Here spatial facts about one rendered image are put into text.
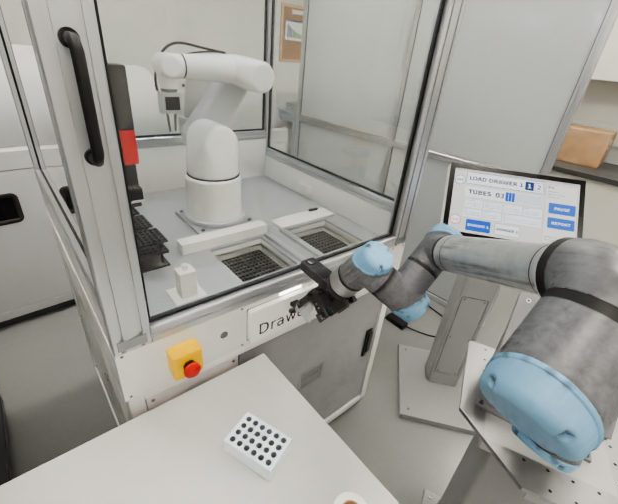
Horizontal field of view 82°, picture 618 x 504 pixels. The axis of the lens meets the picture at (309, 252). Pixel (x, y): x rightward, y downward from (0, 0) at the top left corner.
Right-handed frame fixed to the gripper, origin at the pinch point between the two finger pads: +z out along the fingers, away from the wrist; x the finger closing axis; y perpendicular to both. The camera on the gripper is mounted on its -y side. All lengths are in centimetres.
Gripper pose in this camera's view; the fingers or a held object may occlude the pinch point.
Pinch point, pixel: (302, 305)
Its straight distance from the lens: 101.6
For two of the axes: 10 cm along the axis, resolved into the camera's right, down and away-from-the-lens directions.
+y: 4.7, 8.5, -2.5
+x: 7.7, -2.5, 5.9
